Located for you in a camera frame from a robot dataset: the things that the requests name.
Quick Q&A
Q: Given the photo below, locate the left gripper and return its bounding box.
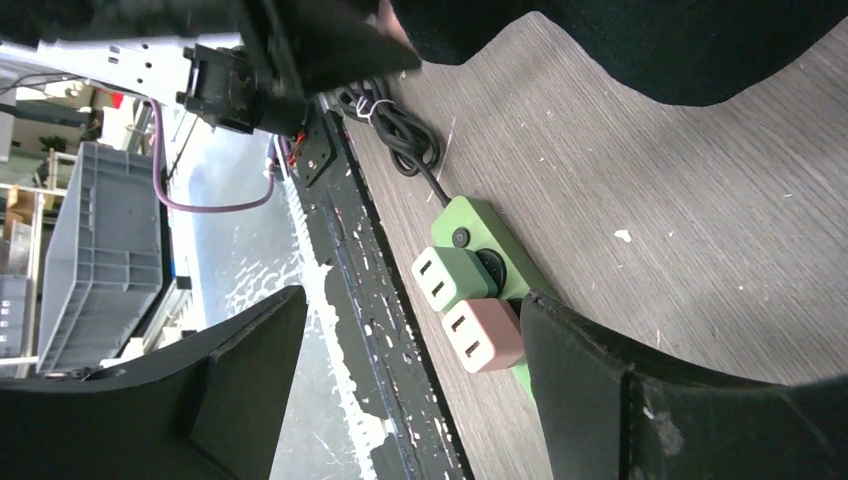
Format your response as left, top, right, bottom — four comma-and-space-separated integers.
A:
238, 0, 421, 99

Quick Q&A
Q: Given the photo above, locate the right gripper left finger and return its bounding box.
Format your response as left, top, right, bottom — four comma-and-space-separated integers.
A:
1, 286, 307, 479

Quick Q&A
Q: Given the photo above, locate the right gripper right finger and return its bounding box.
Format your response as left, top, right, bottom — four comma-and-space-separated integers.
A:
520, 291, 847, 479

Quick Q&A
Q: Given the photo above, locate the pink plug adapter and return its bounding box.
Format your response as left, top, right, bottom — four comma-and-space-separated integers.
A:
442, 298, 524, 374

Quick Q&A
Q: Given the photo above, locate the black cable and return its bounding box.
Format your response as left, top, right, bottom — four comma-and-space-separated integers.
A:
336, 78, 453, 205

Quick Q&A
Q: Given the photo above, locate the green plug adapter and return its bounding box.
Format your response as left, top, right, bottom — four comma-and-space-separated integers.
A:
411, 246, 498, 313

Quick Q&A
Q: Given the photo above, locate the green power strip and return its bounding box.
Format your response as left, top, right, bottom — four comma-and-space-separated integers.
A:
431, 196, 554, 394

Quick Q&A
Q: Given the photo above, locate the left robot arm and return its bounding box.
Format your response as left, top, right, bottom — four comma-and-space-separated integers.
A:
1, 1, 420, 135

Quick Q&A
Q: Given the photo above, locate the grey plastic crate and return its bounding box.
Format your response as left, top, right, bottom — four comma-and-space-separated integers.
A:
36, 143, 165, 373

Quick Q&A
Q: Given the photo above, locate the black shirt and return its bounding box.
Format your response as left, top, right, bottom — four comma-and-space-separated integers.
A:
378, 0, 847, 107

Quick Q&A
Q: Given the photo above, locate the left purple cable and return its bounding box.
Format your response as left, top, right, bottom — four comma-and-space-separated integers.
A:
148, 99, 278, 215

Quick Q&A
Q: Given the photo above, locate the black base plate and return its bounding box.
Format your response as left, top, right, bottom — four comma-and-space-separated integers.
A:
285, 106, 473, 479

